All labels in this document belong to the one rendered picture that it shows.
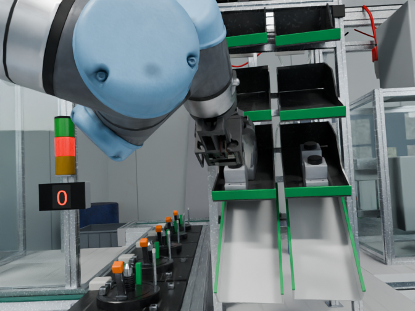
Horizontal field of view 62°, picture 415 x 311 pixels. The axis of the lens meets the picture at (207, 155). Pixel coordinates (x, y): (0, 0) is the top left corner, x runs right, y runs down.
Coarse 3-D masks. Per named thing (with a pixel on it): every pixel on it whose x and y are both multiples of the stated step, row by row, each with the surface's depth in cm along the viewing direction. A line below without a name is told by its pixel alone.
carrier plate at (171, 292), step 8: (160, 288) 84; (176, 288) 84; (184, 288) 84; (88, 296) 81; (160, 296) 79; (168, 296) 79; (176, 296) 78; (80, 304) 76; (88, 304) 76; (160, 304) 74; (168, 304) 74; (176, 304) 73
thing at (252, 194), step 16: (256, 128) 93; (272, 128) 88; (272, 144) 80; (272, 160) 87; (256, 176) 80; (272, 176) 78; (224, 192) 70; (240, 192) 70; (256, 192) 69; (272, 192) 69
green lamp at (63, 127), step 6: (54, 120) 91; (60, 120) 90; (66, 120) 90; (54, 126) 91; (60, 126) 90; (66, 126) 90; (72, 126) 92; (54, 132) 91; (60, 132) 90; (66, 132) 90; (72, 132) 92
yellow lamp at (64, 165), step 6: (60, 156) 90; (66, 156) 90; (72, 156) 91; (60, 162) 89; (66, 162) 90; (72, 162) 91; (60, 168) 89; (66, 168) 90; (72, 168) 91; (60, 174) 89; (66, 174) 89; (72, 174) 91
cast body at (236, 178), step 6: (228, 168) 71; (234, 168) 70; (240, 168) 70; (246, 168) 74; (228, 174) 71; (234, 174) 70; (240, 174) 70; (246, 174) 73; (228, 180) 71; (234, 180) 71; (240, 180) 71; (246, 180) 72; (228, 186) 70; (234, 186) 70; (240, 186) 70; (246, 186) 72
